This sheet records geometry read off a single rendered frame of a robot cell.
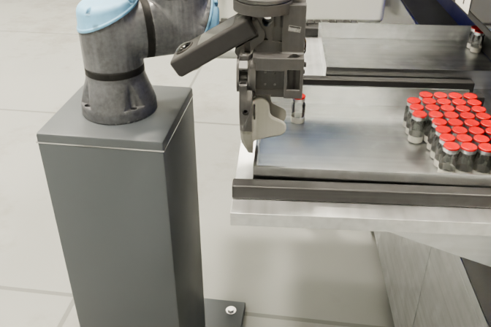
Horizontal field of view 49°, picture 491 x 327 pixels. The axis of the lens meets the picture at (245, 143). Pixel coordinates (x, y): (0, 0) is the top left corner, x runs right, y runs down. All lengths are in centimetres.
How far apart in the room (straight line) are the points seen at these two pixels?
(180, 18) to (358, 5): 70
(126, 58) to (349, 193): 53
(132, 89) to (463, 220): 65
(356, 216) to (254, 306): 111
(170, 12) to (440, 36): 60
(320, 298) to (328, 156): 105
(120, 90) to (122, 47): 8
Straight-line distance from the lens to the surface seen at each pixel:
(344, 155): 78
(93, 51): 104
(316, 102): 92
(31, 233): 215
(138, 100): 107
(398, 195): 69
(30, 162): 258
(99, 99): 107
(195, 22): 104
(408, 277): 146
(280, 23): 65
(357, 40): 123
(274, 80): 66
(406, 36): 126
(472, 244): 84
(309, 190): 67
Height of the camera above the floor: 129
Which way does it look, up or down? 30 degrees down
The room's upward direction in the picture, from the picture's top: straight up
